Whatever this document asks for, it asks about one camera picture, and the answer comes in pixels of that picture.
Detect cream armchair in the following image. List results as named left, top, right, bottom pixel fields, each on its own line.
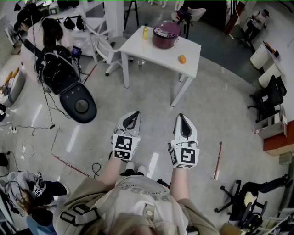
left=171, top=6, right=207, bottom=39

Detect dark wooden staircase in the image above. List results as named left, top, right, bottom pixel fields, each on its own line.
left=224, top=0, right=246, bottom=35

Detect small black monitor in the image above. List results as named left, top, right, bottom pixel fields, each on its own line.
left=71, top=45, right=83, bottom=57

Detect black office chair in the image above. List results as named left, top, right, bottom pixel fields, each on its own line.
left=247, top=74, right=287, bottom=123
left=214, top=174, right=292, bottom=230

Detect person's beige shirt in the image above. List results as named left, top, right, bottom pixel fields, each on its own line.
left=52, top=175, right=219, bottom=235

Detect grey storage bin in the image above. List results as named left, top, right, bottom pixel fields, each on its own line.
left=0, top=68, right=26, bottom=107

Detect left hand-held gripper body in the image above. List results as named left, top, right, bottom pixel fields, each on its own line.
left=112, top=127, right=141, bottom=162

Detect purple rice cooker lid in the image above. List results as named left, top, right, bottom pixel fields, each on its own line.
left=155, top=20, right=182, bottom=35

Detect red cabinet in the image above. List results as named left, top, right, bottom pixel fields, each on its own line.
left=263, top=128, right=294, bottom=157

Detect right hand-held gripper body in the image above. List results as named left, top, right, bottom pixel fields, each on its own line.
left=168, top=139, right=200, bottom=170

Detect person's right forearm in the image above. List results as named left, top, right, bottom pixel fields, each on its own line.
left=169, top=167, right=191, bottom=202

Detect rice cooker base with panel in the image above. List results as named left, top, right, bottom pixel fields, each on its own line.
left=151, top=27, right=180, bottom=50

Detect white square table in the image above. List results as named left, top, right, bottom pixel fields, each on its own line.
left=119, top=25, right=202, bottom=108

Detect white folding chair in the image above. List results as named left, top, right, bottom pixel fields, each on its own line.
left=85, top=22, right=135, bottom=77

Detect white metal shelf rack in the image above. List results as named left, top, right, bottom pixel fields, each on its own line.
left=34, top=0, right=108, bottom=58

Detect person's black shorts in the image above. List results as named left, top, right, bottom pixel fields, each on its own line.
left=119, top=168, right=147, bottom=177

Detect purple backpack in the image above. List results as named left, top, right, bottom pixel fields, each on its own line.
left=175, top=9, right=192, bottom=23

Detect person's left forearm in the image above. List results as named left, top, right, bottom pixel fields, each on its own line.
left=96, top=157, right=127, bottom=191

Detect row of black pouches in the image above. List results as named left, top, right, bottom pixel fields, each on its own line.
left=63, top=15, right=86, bottom=32

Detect black waist cable hub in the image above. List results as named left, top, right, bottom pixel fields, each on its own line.
left=157, top=179, right=172, bottom=189

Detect white curved counter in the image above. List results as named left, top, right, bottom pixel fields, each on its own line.
left=249, top=40, right=287, bottom=89

